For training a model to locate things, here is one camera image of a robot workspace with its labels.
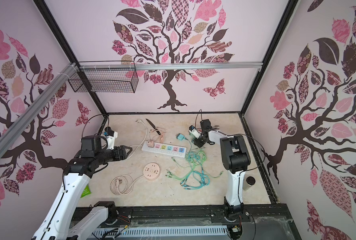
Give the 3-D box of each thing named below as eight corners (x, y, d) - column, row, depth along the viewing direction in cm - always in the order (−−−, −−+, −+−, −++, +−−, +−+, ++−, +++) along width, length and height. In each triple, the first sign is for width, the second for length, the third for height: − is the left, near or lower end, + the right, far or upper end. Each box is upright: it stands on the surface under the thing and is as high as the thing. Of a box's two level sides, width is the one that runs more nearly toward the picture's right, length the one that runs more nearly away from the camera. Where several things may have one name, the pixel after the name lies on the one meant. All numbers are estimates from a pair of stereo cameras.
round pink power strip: (143, 180, 87) (141, 178, 85) (145, 164, 94) (144, 162, 92) (158, 180, 87) (158, 178, 85) (160, 164, 94) (159, 162, 92)
